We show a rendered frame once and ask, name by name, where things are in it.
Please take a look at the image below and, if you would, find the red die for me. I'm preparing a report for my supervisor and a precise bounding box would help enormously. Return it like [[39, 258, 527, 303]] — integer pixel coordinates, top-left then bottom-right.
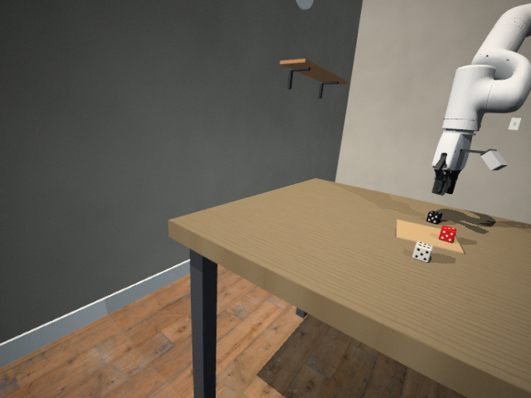
[[439, 226, 456, 243]]

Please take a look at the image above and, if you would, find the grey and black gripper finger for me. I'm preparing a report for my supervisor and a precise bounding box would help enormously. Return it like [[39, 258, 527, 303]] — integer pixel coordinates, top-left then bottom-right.
[[432, 153, 450, 196], [445, 170, 461, 194]]

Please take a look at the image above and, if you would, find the black die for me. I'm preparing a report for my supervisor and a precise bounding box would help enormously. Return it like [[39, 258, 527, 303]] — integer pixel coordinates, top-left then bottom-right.
[[426, 211, 442, 224]]

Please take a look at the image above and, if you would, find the tan flat mat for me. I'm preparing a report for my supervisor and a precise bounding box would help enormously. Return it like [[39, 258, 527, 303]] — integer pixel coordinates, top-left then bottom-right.
[[396, 220, 464, 254]]

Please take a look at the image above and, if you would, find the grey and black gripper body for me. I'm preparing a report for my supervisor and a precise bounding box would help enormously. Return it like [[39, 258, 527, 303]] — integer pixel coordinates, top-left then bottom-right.
[[432, 131, 476, 171]]

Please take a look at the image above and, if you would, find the white die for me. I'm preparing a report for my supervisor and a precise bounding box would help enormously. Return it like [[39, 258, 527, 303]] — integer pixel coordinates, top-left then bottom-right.
[[412, 241, 433, 263]]

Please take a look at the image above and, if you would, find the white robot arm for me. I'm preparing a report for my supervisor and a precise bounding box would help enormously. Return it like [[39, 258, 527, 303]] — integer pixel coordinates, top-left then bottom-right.
[[442, 3, 531, 171]]

